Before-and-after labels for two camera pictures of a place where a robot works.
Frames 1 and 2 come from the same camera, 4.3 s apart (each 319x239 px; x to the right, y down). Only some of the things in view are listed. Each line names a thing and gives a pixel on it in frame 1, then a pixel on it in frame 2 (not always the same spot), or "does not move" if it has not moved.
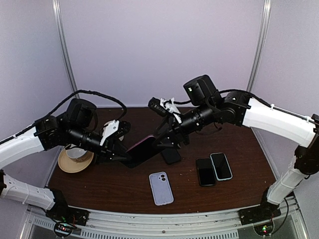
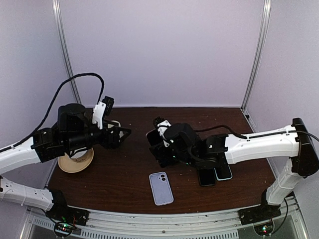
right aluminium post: (260, 46) does not move
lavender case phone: (161, 188) does not move
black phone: (206, 172) does not move
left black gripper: (109, 148) -> (114, 142)
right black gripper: (174, 127) -> (158, 153)
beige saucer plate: (69, 165) does not move
